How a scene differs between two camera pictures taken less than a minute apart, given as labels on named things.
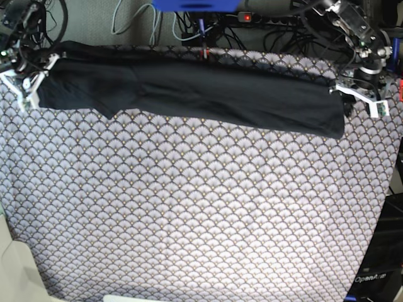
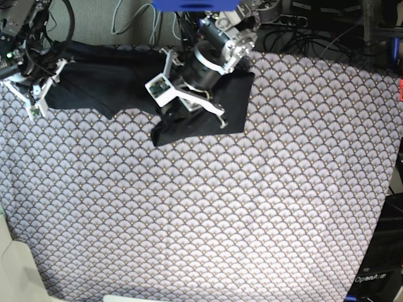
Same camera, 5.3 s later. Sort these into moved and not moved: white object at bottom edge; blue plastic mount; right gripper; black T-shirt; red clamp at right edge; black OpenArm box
Moved: right gripper; black T-shirt
Not moved: blue plastic mount; white object at bottom edge; black OpenArm box; red clamp at right edge
